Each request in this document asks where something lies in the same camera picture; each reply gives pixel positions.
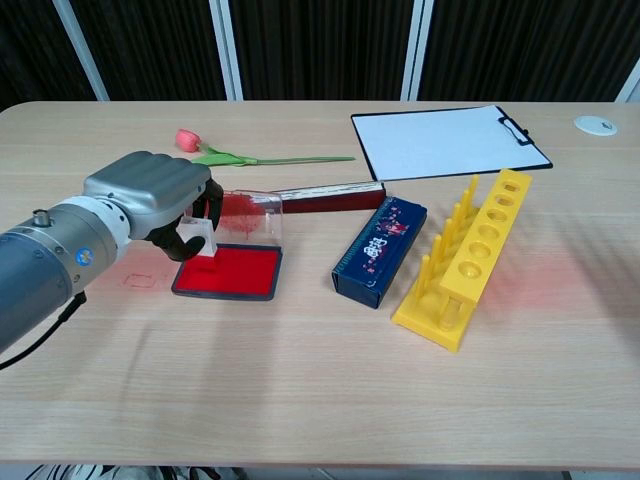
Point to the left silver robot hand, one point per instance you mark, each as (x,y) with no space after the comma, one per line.
(145,190)

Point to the white and red stamp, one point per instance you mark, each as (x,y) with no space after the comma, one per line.
(199,236)

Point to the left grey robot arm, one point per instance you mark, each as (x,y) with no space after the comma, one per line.
(45,250)

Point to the pink artificial tulip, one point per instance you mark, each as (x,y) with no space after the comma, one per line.
(220,156)

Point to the red ink pad case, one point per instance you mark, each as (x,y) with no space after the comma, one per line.
(227,267)

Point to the dark blue printed box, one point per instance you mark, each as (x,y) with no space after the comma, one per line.
(380,250)

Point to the black clipboard with white paper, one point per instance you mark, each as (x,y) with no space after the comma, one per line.
(445,142)

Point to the yellow test tube rack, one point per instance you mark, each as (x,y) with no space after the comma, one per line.
(467,265)

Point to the white round table grommet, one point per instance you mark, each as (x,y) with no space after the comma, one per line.
(595,124)

